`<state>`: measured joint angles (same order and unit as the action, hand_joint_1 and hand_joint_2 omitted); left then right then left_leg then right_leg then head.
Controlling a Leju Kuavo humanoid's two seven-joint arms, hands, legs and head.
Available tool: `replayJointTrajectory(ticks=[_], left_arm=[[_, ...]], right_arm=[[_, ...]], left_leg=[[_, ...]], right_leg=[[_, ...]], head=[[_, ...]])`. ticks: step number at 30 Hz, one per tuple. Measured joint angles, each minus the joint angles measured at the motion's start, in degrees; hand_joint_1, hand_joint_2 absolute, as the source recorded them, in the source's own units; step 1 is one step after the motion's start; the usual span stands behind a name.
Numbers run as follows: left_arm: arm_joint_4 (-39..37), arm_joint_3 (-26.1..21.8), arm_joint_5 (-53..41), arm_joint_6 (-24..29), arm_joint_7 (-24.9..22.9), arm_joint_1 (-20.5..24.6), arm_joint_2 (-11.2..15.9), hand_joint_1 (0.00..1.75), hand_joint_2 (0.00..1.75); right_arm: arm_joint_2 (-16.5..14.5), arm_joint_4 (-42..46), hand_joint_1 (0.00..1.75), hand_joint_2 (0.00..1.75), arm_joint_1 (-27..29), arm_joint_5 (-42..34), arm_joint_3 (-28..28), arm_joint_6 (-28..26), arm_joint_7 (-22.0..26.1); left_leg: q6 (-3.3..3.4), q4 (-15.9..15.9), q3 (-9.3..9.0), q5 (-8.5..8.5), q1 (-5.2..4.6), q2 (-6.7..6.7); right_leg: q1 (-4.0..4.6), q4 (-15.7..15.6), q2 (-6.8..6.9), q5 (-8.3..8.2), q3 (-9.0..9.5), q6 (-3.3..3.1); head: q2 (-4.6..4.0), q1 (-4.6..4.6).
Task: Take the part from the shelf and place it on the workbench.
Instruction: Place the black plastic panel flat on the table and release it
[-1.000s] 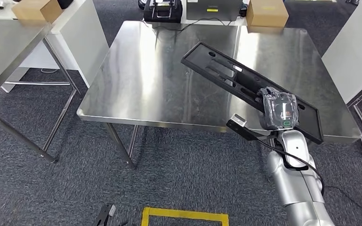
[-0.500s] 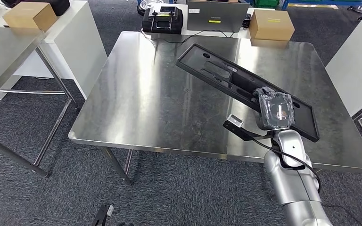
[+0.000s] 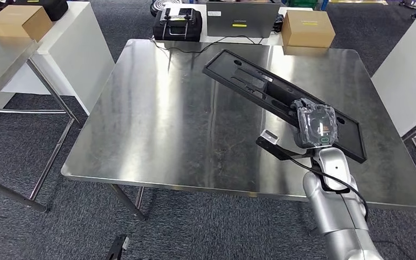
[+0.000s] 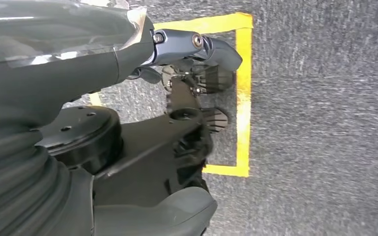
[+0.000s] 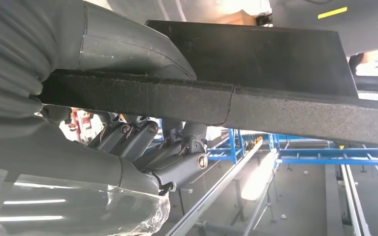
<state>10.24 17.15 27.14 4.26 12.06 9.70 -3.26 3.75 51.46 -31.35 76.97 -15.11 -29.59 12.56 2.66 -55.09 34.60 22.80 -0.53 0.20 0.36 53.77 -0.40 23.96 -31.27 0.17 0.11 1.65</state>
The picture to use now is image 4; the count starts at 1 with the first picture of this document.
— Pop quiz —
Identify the black ribbed robot foot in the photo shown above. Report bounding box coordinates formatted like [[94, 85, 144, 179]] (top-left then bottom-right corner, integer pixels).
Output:
[[160, 62, 235, 96], [201, 107, 229, 135]]

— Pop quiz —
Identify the yellow floor tape square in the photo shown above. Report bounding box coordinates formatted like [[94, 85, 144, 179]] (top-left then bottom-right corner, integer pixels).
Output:
[[89, 12, 254, 178]]

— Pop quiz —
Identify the black robot leg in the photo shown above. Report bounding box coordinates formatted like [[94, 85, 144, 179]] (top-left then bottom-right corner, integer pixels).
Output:
[[35, 74, 215, 209]]

